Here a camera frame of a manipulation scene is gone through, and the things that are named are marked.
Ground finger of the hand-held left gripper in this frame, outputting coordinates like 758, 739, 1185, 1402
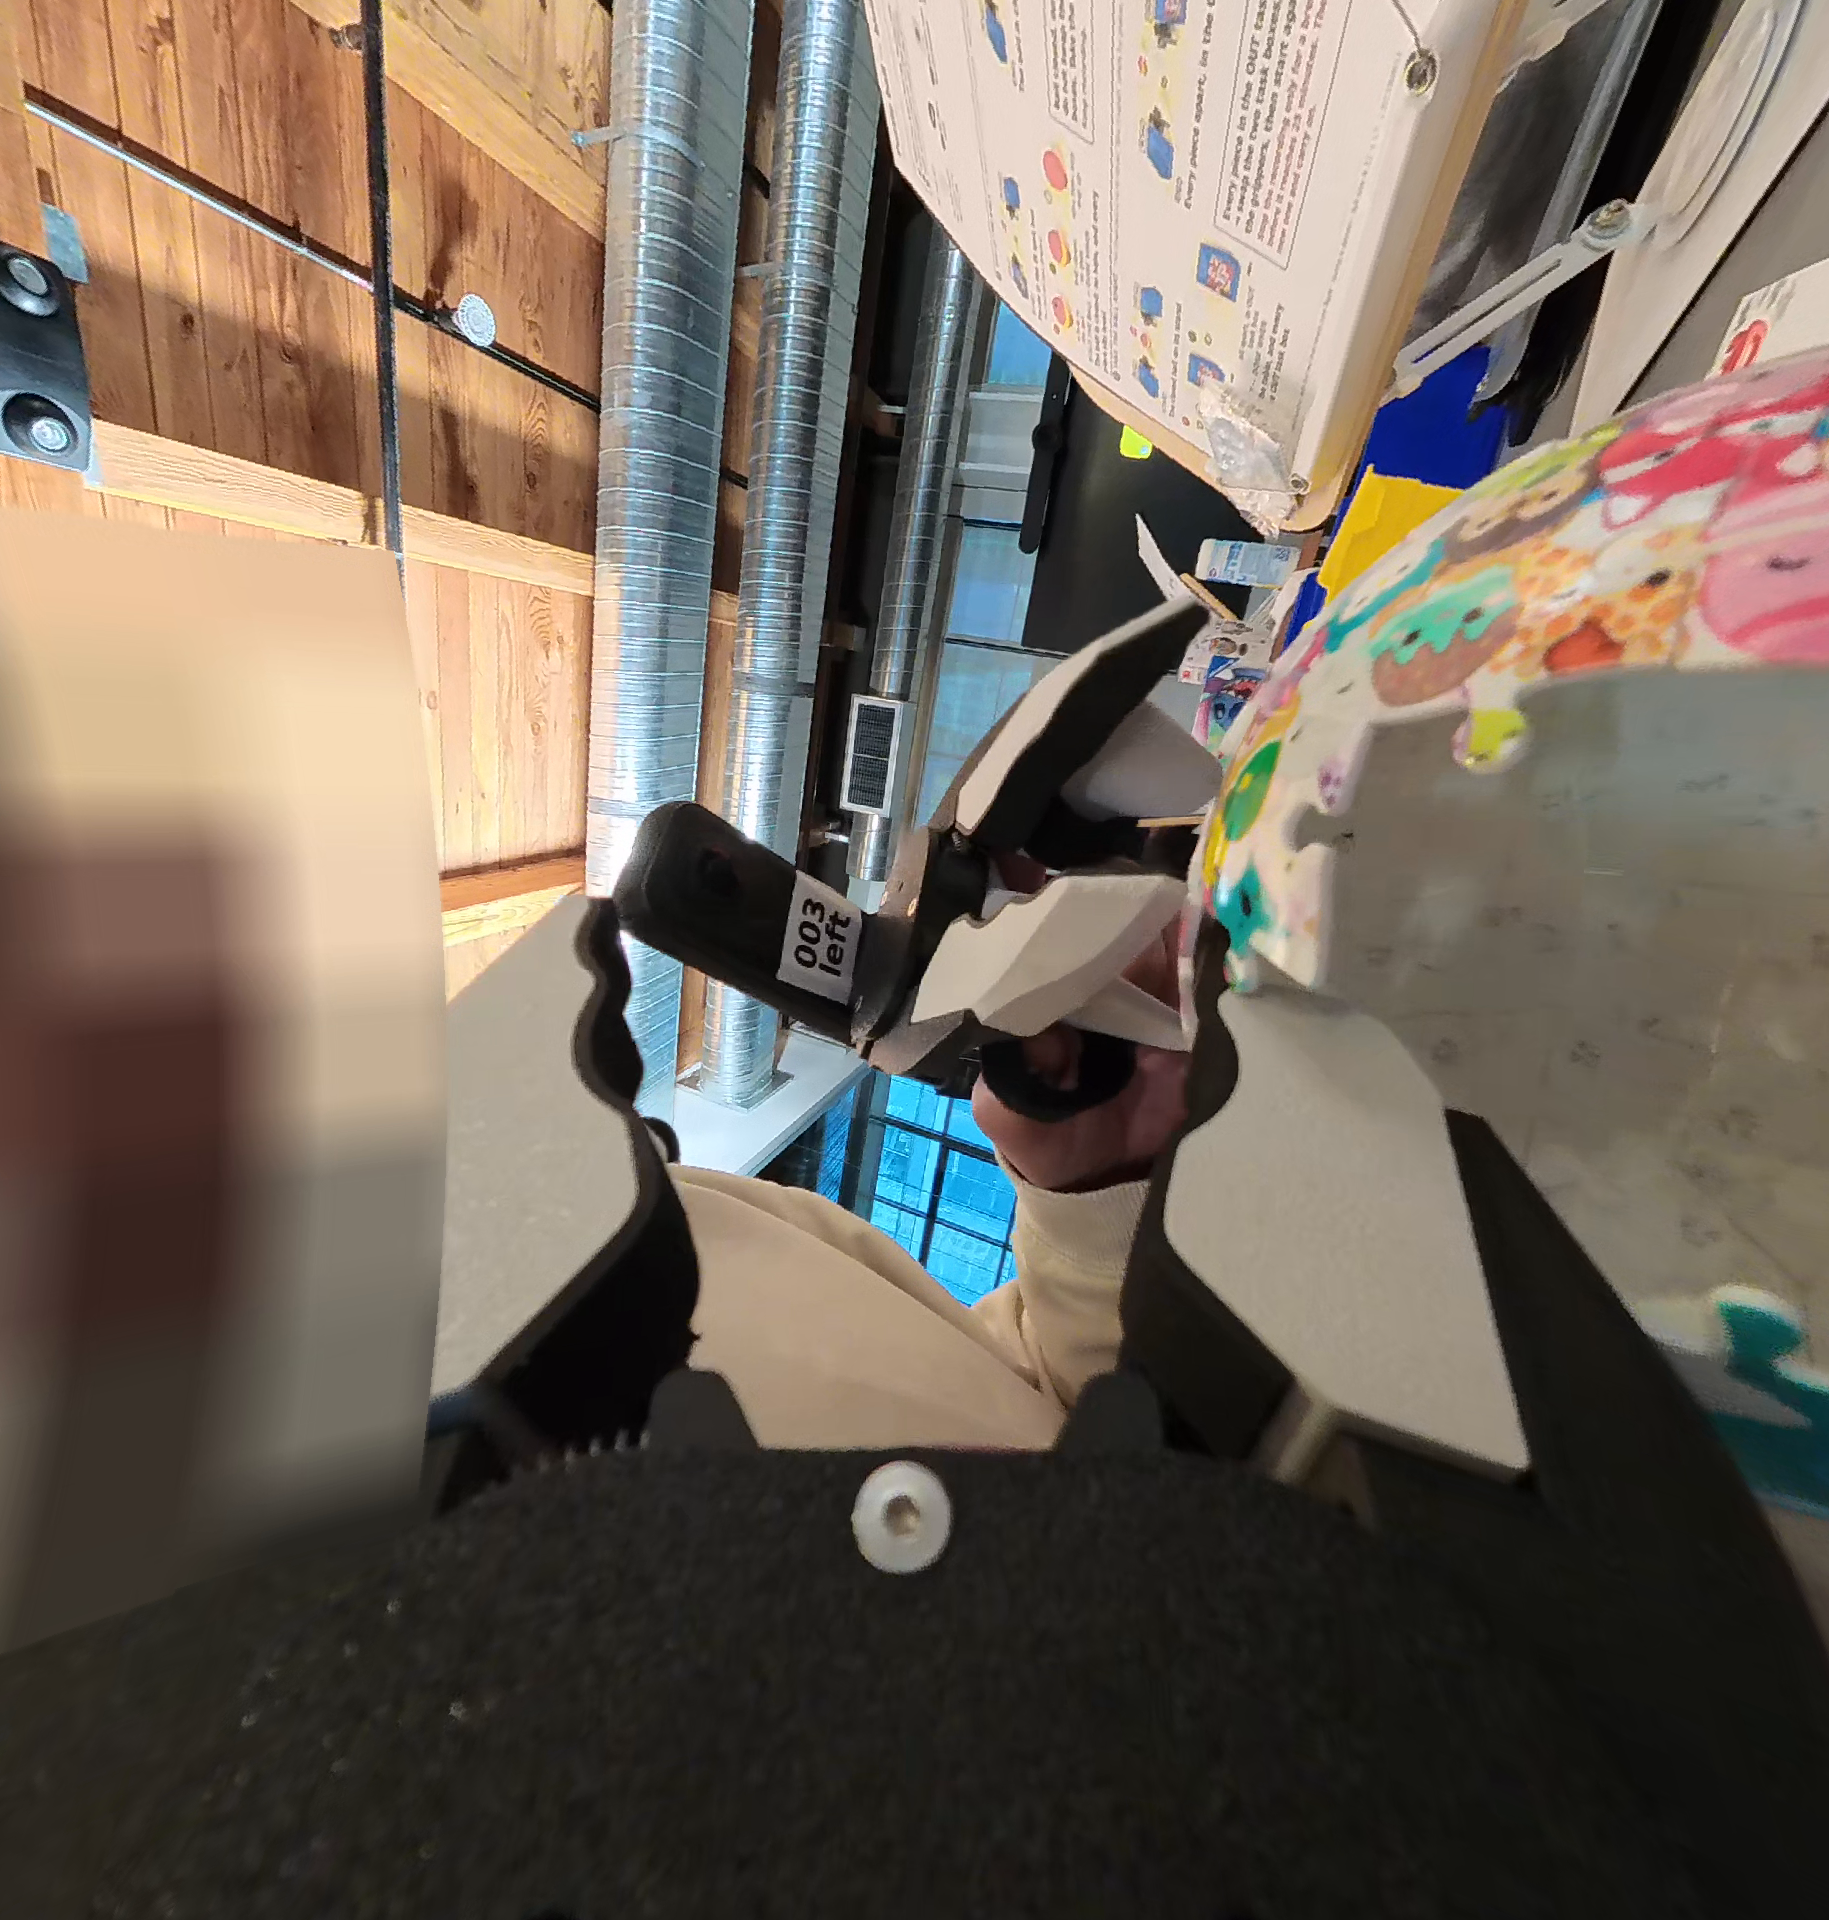
949, 599, 1215, 847
911, 873, 1189, 1041

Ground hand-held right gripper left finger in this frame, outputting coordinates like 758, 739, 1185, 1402
430, 898, 701, 1406

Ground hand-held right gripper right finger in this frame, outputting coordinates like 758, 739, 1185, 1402
1120, 975, 1532, 1490

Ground colourful puzzle ball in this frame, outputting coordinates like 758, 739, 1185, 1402
1182, 337, 1829, 1520

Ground person's left forearm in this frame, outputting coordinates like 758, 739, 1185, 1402
671, 1164, 1156, 1453

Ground person's left hand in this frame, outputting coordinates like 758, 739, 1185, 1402
977, 924, 1203, 1198

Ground black panel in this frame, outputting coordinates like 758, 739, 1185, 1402
1019, 376, 1305, 661

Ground glass window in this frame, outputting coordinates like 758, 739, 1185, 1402
840, 1073, 1024, 1307

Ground yellow plastic bin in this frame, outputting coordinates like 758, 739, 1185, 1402
1316, 467, 1462, 603

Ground stacked blue plastic bins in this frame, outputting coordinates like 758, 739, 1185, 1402
1360, 343, 1512, 496

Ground white board stand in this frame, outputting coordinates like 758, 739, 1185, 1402
1393, 198, 1657, 395

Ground black ceiling pipe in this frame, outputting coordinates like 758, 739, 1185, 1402
358, 0, 407, 589

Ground metal ceiling conduit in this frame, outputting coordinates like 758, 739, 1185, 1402
22, 97, 603, 410

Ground paper with red print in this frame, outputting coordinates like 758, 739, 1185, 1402
1716, 278, 1829, 378

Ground white round disc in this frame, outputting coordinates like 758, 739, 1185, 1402
1649, 0, 1814, 257

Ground thin silver ventilation duct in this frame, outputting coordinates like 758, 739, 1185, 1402
851, 226, 993, 887

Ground black ceiling bracket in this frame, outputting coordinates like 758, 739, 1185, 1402
0, 226, 98, 475

